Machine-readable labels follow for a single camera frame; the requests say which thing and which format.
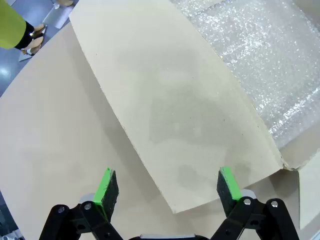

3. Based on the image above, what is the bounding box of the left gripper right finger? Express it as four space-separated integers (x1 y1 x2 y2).
209 166 301 240

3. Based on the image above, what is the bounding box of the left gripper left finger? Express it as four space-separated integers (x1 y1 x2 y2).
38 167 135 240

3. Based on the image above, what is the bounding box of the cardboard box holding glasses cases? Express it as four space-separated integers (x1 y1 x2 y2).
68 0 320 230

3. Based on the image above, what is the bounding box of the bubble wrap sheet under cases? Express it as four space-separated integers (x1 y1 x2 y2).
169 0 320 151

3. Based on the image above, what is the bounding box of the mannequin in yellow skirt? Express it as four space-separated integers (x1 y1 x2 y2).
0 0 48 55

